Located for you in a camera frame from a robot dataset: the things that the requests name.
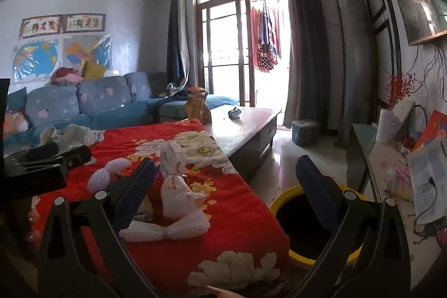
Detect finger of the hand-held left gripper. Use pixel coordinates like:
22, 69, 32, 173
14, 142, 61, 162
58, 145, 92, 170

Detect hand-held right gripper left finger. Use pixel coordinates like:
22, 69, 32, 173
38, 158, 161, 298

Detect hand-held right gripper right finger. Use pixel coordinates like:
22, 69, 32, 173
290, 155, 411, 298

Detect small printed snack packet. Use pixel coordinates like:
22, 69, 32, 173
134, 195, 165, 223

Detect white plastic bag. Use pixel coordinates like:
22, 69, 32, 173
159, 140, 207, 220

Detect yellow trash bin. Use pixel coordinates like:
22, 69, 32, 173
270, 184, 369, 267

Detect white foam wrapper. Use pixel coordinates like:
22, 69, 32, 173
119, 209, 209, 243

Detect person's left hand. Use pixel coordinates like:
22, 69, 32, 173
27, 209, 44, 243

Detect person's right hand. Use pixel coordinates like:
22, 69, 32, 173
203, 283, 245, 298

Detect light green cloth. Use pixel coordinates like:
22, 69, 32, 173
38, 123, 105, 148

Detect orange pink plush toy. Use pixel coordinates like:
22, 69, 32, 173
3, 111, 30, 140

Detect blue storage box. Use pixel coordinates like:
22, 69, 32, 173
291, 119, 320, 147

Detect teal pillow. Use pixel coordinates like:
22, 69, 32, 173
7, 88, 28, 112

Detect blue patterned sofa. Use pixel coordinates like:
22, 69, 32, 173
3, 72, 241, 145

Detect glass topped television stand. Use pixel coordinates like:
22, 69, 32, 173
346, 123, 447, 285

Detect red pink clothes pile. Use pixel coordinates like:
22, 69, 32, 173
51, 67, 84, 85

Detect red floral blanket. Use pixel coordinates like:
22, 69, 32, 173
30, 119, 292, 298

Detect pastel colour cards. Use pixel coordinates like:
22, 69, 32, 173
384, 163, 414, 202

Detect yellow pillow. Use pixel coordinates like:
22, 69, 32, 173
82, 59, 107, 80

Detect dark wooden coffee table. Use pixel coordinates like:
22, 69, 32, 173
206, 107, 283, 183

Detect world map poster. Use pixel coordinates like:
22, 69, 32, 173
12, 40, 61, 80

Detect white vase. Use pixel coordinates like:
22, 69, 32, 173
375, 108, 395, 144

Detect brown paper bag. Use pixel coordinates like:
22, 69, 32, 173
184, 90, 212, 126

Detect country map poster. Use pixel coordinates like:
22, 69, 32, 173
63, 34, 112, 71

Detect white lavender card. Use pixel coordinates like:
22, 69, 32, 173
391, 100, 416, 141

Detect white blue printed paper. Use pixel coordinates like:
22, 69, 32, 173
407, 137, 447, 225

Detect red picture book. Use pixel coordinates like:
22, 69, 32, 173
410, 109, 447, 154

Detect silver standing air conditioner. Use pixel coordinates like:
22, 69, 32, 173
334, 0, 376, 141

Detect grey curtain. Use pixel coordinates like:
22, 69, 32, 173
281, 0, 344, 138

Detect dark blue curtain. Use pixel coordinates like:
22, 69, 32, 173
167, 0, 191, 96

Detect hanging laundry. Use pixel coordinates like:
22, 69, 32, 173
249, 0, 283, 73

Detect thin black cable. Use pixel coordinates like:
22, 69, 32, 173
414, 176, 438, 236

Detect calligraphy wall poster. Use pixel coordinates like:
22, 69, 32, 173
19, 16, 63, 39
63, 13, 106, 34

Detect black looped cable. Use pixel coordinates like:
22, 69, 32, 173
408, 104, 429, 139

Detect hanging wall cables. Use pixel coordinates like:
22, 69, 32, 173
408, 43, 447, 110

